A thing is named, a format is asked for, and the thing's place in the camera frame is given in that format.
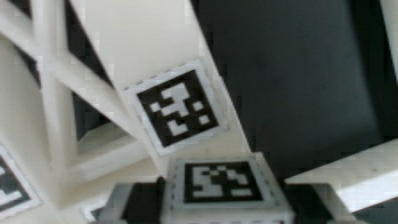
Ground white tagged cube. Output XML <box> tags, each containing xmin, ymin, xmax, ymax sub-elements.
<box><xmin>160</xmin><ymin>153</ymin><xmax>295</xmax><ymax>224</ymax></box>

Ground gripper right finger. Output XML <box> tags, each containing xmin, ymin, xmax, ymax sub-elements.
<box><xmin>284</xmin><ymin>184</ymin><xmax>355</xmax><ymax>224</ymax></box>

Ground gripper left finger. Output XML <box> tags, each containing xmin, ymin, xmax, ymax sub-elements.
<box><xmin>89</xmin><ymin>177</ymin><xmax>165</xmax><ymax>224</ymax></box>

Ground white chair back frame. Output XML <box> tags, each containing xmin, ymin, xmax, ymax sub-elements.
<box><xmin>0</xmin><ymin>0</ymin><xmax>249</xmax><ymax>224</ymax></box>

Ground white U-shaped obstacle fence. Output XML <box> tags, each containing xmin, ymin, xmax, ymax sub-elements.
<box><xmin>284</xmin><ymin>0</ymin><xmax>398</xmax><ymax>216</ymax></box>

